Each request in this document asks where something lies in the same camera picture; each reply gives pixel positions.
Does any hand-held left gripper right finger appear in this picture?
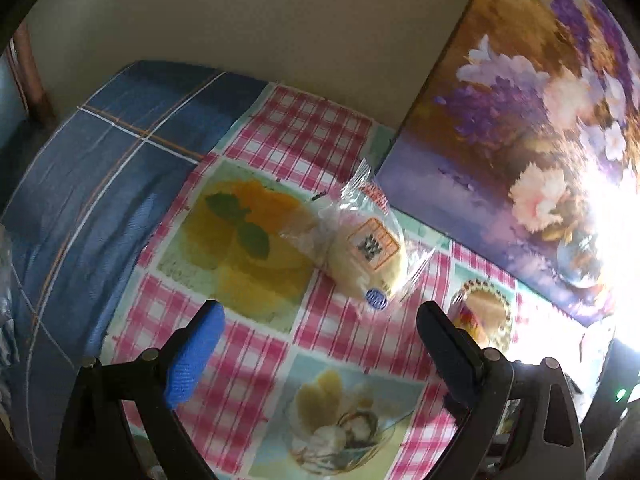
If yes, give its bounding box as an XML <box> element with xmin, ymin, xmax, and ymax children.
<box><xmin>416</xmin><ymin>300</ymin><xmax>586</xmax><ymax>480</ymax></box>

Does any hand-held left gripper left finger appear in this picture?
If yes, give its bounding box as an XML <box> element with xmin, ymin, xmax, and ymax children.
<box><xmin>55</xmin><ymin>299</ymin><xmax>227</xmax><ymax>480</ymax></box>

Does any clear packet with white bun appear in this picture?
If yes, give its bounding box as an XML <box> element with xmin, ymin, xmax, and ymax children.
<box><xmin>277</xmin><ymin>157</ymin><xmax>437</xmax><ymax>318</ymax></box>

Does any pink checked printed tablecloth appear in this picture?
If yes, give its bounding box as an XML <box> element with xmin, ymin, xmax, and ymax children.
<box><xmin>100</xmin><ymin>82</ymin><xmax>616</xmax><ymax>480</ymax></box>

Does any blue plaid sheet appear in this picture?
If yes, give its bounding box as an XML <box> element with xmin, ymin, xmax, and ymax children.
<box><xmin>0</xmin><ymin>60</ymin><xmax>268</xmax><ymax>480</ymax></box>

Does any flower painting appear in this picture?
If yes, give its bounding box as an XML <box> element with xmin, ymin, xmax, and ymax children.
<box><xmin>375</xmin><ymin>0</ymin><xmax>640</xmax><ymax>326</ymax></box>

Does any dark monitor screen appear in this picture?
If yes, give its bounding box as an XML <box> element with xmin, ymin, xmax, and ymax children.
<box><xmin>0</xmin><ymin>45</ymin><xmax>28</xmax><ymax>136</ymax></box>

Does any brown wooden post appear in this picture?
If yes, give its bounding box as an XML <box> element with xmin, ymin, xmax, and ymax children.
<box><xmin>10</xmin><ymin>22</ymin><xmax>56</xmax><ymax>126</ymax></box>

